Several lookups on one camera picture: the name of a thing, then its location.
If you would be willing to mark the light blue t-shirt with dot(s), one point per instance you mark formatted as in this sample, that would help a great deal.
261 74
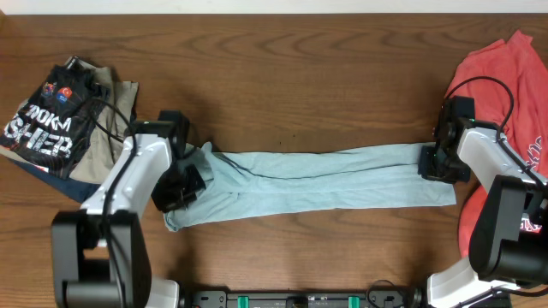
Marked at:
241 185

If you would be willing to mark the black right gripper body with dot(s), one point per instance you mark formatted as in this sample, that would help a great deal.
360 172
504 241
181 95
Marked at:
442 167

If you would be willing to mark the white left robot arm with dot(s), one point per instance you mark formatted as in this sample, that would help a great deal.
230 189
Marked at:
99 255

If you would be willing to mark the black printed folded shirt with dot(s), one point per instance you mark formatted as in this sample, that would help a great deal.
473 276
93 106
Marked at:
53 128

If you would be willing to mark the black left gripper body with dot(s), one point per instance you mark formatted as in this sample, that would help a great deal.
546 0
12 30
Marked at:
180 184

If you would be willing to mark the beige folded garment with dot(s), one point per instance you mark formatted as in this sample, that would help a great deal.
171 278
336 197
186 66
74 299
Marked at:
110 126

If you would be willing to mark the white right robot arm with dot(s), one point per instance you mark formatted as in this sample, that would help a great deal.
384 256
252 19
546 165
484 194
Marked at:
501 259

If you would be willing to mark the navy folded garment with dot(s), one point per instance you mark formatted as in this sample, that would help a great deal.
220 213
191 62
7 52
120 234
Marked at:
78 191

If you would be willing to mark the red printed t-shirt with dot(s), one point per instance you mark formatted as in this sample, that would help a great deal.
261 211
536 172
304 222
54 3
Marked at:
516 63

